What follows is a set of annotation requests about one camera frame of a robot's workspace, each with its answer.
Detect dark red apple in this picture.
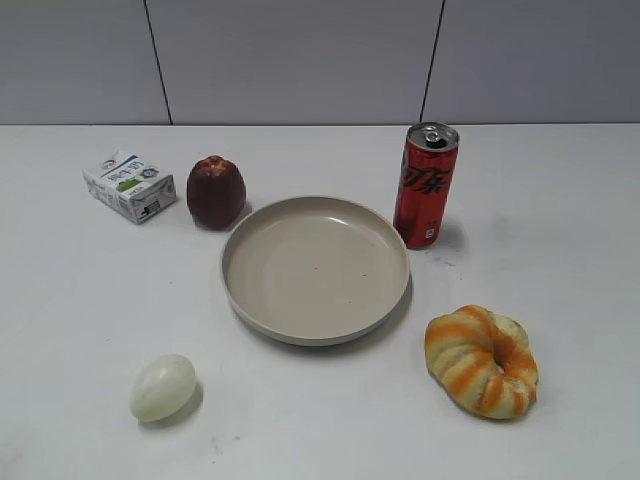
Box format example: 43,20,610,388
186,155,246,230

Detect beige round plate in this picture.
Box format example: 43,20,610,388
219,196,412,347

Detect red cola can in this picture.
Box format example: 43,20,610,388
393,122,459,249

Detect white peeled egg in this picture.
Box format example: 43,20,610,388
130,354,197,423

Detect small white milk carton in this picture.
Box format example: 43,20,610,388
82,150,177,225

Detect orange striped bread ring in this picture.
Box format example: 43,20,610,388
424,304,540,420

